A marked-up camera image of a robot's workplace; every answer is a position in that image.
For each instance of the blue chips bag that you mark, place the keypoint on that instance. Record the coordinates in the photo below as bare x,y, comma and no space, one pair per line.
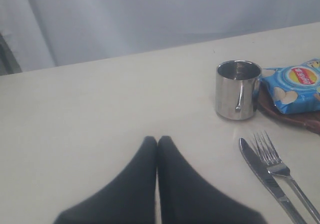
294,89

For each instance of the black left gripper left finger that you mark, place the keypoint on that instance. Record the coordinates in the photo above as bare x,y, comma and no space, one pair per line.
128,199

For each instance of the white backdrop curtain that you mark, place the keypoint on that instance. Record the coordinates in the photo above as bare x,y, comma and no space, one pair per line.
50,33

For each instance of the brown wooden plate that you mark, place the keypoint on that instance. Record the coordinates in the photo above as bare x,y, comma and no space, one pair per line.
267,107

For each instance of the red-brown wooden spoon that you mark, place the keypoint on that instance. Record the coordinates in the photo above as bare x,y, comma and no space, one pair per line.
313,126

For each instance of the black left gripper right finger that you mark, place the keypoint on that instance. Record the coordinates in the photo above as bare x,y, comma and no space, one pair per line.
187,198

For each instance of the silver metal fork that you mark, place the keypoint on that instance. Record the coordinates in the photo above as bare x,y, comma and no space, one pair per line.
276,167

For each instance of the silver foil packet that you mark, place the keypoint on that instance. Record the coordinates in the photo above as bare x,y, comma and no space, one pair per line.
237,89

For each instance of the silver table knife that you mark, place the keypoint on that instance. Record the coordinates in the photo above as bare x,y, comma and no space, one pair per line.
269,182

